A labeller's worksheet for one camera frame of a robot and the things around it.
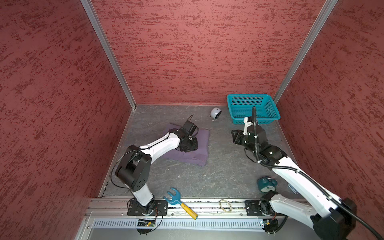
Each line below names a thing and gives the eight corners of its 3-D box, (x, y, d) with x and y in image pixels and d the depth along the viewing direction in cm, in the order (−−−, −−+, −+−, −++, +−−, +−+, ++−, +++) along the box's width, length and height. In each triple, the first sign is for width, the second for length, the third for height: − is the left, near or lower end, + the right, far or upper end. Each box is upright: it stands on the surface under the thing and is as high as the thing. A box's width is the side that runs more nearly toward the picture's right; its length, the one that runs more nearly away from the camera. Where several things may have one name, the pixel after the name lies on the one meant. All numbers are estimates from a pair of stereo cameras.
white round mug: (214, 121, 112) (215, 114, 106) (209, 117, 115) (210, 110, 108) (220, 117, 115) (221, 110, 108) (215, 113, 118) (216, 106, 111)
